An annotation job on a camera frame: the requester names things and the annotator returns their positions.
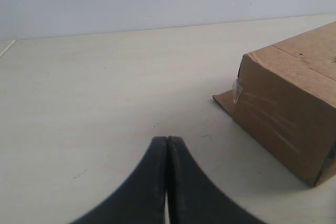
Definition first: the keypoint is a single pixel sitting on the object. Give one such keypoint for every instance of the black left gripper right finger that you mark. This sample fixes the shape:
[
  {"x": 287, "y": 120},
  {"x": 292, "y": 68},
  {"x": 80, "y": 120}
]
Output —
[{"x": 191, "y": 196}]

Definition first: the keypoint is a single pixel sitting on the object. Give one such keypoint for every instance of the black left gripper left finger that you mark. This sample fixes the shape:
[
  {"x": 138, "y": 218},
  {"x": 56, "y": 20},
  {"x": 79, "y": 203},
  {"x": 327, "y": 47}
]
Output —
[{"x": 141, "y": 197}]

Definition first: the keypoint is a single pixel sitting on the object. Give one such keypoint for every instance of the brown cardboard box with slot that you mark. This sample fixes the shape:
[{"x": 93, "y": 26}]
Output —
[{"x": 284, "y": 97}]

